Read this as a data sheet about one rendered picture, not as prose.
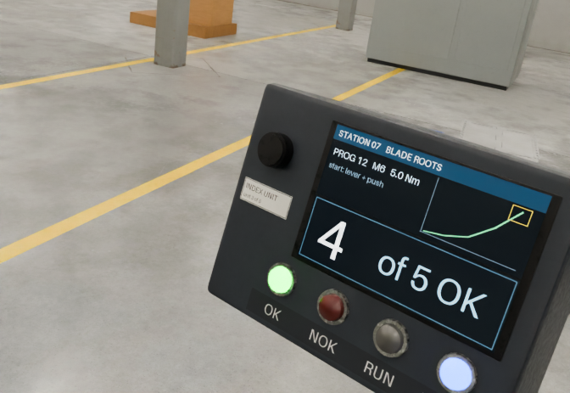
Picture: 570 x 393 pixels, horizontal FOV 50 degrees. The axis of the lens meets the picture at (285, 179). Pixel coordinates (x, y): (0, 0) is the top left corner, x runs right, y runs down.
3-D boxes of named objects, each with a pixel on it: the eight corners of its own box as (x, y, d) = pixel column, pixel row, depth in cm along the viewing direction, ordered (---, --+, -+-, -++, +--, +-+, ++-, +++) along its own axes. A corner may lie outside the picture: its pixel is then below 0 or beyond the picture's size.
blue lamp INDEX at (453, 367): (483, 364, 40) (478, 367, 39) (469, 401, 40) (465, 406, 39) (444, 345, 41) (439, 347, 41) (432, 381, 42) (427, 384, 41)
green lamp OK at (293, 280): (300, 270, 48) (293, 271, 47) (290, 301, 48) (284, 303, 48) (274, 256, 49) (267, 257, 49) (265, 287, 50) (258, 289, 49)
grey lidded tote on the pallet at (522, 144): (521, 184, 377) (536, 133, 365) (523, 221, 323) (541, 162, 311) (452, 168, 388) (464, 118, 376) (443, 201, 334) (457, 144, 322)
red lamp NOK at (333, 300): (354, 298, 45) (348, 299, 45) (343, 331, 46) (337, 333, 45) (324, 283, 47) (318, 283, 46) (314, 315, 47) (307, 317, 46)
